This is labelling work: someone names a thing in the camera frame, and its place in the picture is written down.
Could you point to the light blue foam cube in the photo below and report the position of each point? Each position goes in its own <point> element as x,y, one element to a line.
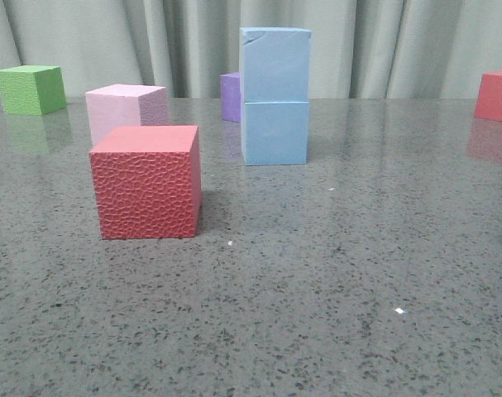
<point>274,133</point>

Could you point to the darker blue foam cube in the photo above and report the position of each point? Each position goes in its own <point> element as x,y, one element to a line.
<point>274,64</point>

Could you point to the red textured foam cube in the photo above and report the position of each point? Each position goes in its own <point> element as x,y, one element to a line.
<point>147,182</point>

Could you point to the dark purple foam cube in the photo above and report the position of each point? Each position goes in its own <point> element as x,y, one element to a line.
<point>230,97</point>

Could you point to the pink foam cube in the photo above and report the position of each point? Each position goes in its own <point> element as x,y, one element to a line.
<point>125,105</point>

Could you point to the grey pleated curtain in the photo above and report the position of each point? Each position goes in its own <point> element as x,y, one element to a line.
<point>360,49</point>

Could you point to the green foam cube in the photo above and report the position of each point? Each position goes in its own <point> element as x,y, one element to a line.
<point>32,90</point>

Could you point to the red foam cube at right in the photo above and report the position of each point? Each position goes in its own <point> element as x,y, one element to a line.
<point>489,100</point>

